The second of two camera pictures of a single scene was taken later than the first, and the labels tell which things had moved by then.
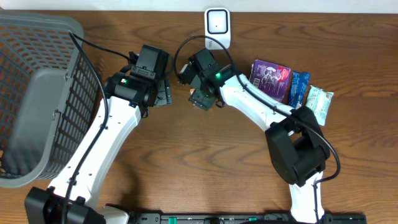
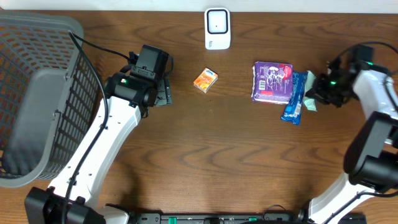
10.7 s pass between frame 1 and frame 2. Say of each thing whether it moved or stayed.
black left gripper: stayed
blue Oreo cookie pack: stayed
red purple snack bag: stayed
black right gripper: moved
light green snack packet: moved
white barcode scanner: stayed
